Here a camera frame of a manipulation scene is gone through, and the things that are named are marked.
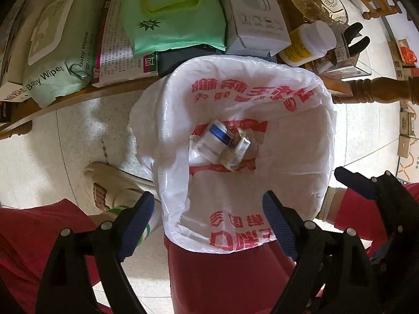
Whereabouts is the bright green wipes pack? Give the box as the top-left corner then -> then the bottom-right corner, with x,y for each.
118,0 -> 227,56

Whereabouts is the red trash bin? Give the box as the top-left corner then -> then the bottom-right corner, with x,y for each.
164,235 -> 297,314

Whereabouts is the white yellow-label pill bottle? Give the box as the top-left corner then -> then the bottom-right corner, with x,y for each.
279,20 -> 338,66

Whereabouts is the clear acrylic holder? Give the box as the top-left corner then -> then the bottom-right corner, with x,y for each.
313,33 -> 373,83

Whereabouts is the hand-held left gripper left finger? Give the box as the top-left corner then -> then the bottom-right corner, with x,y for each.
36,191 -> 155,314

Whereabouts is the dark grey box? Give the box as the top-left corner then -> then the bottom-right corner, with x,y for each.
156,46 -> 227,76

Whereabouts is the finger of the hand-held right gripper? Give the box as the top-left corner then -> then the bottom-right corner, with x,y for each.
369,232 -> 408,266
334,166 -> 401,203

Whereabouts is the wooden table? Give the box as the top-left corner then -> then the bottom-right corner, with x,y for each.
0,0 -> 419,142

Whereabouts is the white red-printed plastic bag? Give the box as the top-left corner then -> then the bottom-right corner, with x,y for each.
128,54 -> 338,254

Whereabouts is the beige slipper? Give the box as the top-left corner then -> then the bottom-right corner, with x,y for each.
83,161 -> 154,214

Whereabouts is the black tool handle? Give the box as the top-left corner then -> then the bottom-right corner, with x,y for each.
346,35 -> 371,56
340,22 -> 364,41

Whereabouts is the white grey carton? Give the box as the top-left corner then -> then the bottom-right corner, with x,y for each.
220,0 -> 292,58

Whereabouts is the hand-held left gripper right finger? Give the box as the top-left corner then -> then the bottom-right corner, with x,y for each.
262,190 -> 378,314

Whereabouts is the pale green baby wipes pack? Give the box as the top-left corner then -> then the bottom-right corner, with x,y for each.
22,0 -> 106,108

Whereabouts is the cardboard box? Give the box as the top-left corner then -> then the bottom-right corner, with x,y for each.
397,106 -> 419,184
387,37 -> 419,81

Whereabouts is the red-edged printed paper box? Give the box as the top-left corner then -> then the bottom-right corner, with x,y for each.
92,0 -> 158,88

